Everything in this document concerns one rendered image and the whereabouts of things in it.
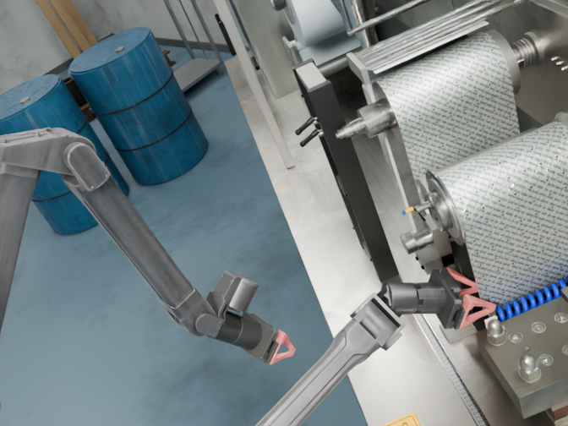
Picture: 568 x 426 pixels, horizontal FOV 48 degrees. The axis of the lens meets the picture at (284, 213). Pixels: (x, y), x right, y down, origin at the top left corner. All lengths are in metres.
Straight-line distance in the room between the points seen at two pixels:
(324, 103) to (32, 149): 0.62
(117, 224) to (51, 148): 0.16
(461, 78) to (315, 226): 0.73
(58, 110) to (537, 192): 3.41
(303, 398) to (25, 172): 0.52
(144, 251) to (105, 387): 2.20
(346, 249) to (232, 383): 1.25
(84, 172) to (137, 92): 3.27
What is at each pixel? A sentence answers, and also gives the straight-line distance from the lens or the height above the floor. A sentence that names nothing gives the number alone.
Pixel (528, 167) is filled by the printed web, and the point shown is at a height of 1.29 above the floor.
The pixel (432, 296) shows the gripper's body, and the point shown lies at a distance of 1.17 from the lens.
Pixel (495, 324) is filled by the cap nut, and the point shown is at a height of 1.07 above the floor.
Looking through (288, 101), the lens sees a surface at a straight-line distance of 2.06.
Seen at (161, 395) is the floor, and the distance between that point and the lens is 2.98.
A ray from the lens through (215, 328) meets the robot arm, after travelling 1.16.
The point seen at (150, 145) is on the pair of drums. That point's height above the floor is 0.30.
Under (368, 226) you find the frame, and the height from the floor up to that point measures 1.07.
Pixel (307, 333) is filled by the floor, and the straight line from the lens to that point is 2.84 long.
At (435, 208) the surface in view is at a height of 1.28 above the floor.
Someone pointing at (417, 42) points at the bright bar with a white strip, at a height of 1.46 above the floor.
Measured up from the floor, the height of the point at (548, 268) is 1.07.
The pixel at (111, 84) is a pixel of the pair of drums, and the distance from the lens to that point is 4.17.
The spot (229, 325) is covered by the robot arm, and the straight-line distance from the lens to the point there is 1.19.
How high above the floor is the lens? 1.97
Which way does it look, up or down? 33 degrees down
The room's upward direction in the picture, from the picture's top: 25 degrees counter-clockwise
